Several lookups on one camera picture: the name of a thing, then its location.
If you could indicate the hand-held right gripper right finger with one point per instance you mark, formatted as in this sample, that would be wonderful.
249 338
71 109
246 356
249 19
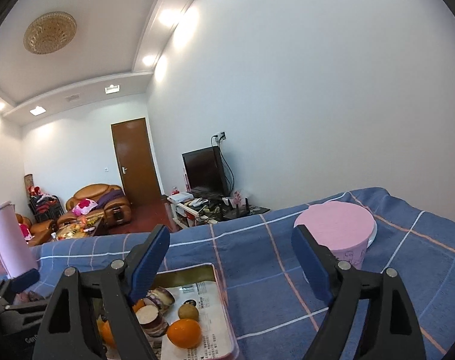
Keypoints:
313 266

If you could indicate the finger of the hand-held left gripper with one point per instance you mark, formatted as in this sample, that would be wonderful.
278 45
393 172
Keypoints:
28 307
25 279

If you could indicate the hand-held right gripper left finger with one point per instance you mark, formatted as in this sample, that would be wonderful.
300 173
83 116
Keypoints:
148 266

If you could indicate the purple passion fruit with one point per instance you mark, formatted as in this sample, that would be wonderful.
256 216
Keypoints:
28 297

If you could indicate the purple sugarcane piece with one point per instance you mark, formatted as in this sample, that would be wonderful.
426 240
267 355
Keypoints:
162 296

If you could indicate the orange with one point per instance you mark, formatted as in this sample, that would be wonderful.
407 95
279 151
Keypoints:
107 333
184 333
139 305

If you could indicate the cut purple sweet potato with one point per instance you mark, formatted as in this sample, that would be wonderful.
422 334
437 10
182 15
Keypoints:
149 317

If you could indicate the yellow-brown longan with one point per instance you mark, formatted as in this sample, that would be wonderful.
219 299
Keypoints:
189 312

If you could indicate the blue plaid blanket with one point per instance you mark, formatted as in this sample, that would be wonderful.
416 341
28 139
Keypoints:
272 262

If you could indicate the pink electric kettle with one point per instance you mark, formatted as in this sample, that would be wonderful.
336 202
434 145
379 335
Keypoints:
10 240

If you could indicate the pink round container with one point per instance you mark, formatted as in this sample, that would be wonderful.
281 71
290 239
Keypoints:
336 225

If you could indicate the brown leather armchair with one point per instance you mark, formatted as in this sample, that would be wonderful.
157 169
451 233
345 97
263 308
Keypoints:
40 228

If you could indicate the white television stand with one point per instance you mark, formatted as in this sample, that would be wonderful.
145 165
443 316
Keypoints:
186 210

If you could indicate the brown leather sofa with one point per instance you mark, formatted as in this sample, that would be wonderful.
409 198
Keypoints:
111 210

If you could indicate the white printed paper sheet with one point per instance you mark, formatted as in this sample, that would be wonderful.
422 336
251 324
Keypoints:
208 307

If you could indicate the wooden coffee table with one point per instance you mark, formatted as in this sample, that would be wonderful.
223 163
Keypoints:
81 228

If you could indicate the white flat box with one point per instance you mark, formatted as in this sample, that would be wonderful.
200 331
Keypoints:
179 196

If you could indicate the purple cloth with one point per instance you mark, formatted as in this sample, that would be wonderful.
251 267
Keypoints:
111 197

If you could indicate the rack with clothes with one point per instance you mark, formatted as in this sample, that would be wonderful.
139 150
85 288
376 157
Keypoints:
43 202

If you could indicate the pink floral cloth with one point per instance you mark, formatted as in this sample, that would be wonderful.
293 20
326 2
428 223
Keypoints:
85 207

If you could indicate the black router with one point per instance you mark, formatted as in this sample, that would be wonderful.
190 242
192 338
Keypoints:
237 210

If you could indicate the pink flower bag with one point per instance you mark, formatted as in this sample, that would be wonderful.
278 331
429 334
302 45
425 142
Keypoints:
238 197

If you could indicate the brown wooden door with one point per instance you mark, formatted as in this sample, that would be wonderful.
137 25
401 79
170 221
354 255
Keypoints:
135 161

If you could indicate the black flat television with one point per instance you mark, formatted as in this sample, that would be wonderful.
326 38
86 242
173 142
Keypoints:
203 170

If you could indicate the square ceiling light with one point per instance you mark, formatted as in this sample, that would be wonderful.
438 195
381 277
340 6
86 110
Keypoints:
113 88
37 111

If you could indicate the ceiling air vent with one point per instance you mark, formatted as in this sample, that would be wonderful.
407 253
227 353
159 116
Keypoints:
72 98

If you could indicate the gold round ceiling lamp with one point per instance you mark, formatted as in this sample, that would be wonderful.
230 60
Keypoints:
50 33

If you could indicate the white wall socket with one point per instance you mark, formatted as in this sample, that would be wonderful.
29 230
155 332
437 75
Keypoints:
220 136

